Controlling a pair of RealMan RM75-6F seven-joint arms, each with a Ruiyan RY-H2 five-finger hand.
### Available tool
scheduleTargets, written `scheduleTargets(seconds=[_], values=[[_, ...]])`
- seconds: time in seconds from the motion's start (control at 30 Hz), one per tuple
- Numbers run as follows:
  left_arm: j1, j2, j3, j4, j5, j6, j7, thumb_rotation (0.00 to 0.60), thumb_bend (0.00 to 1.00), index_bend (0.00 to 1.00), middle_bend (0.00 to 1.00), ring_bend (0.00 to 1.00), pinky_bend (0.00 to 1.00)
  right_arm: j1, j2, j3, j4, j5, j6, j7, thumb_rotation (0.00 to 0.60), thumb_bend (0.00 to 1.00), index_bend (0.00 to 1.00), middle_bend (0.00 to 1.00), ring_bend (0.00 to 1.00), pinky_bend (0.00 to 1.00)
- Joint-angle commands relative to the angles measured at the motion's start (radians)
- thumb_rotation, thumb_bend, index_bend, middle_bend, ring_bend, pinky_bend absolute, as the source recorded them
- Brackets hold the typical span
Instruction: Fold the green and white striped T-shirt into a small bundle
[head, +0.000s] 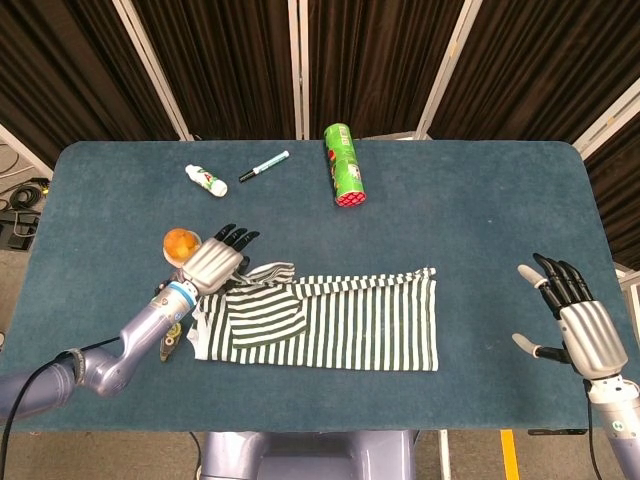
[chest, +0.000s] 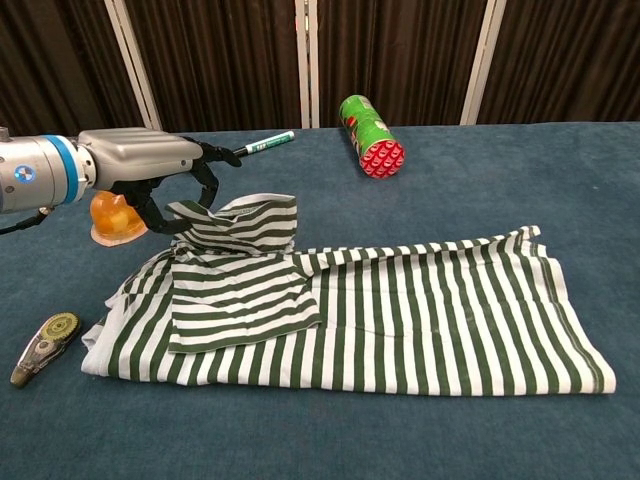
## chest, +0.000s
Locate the green snack can red lid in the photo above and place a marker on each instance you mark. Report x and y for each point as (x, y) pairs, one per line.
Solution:
(370, 135)

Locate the white partition frame post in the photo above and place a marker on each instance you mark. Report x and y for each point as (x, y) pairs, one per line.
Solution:
(482, 62)
(306, 60)
(134, 65)

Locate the green white striped T-shirt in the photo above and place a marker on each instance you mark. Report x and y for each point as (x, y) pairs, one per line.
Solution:
(400, 320)

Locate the orange fruit jelly cup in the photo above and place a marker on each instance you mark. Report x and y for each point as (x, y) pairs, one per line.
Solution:
(112, 222)

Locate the white green marker pen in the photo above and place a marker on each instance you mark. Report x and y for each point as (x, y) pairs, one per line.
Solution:
(270, 142)

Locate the correction tape dispenser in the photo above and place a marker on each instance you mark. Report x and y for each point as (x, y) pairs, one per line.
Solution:
(47, 340)

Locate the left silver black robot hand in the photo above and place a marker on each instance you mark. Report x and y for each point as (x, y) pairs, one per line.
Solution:
(140, 155)

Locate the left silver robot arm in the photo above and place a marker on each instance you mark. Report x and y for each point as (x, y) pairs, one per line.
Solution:
(35, 175)

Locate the dark pleated partition panel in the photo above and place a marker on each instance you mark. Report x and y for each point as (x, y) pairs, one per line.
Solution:
(215, 60)
(400, 50)
(50, 60)
(565, 55)

